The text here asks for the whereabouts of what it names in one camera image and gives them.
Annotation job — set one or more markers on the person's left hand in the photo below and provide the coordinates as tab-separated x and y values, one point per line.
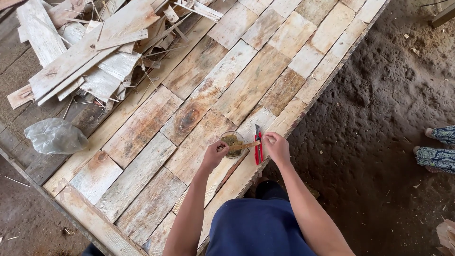
212	156

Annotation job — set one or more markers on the person's right hand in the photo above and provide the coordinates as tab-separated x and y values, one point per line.
279	149

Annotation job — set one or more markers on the person's left fingers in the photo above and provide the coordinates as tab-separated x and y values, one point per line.
219	147

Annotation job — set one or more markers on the person's right fingers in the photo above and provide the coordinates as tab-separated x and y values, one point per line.
271	138

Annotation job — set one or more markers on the red utility knife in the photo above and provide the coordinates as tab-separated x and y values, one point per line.
257	151

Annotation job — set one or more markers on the thin wooden stick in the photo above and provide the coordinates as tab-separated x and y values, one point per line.
245	145

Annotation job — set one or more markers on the brown wood filler paste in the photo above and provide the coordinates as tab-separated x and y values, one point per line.
233	140

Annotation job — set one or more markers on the clear glass bowl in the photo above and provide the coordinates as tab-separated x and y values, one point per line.
237	153

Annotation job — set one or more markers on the patchwork wooden plank panel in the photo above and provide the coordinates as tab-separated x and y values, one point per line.
199	89

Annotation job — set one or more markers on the person's blue clothing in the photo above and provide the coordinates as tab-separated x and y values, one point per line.
256	227

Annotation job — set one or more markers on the pile of wood offcuts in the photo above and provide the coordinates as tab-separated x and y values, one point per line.
89	53

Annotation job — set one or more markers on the clear crumpled plastic bag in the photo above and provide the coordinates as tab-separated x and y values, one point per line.
55	137

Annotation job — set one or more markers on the crumpled brown paper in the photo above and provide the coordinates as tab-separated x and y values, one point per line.
447	236

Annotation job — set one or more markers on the wooden beam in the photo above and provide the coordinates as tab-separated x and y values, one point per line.
442	15

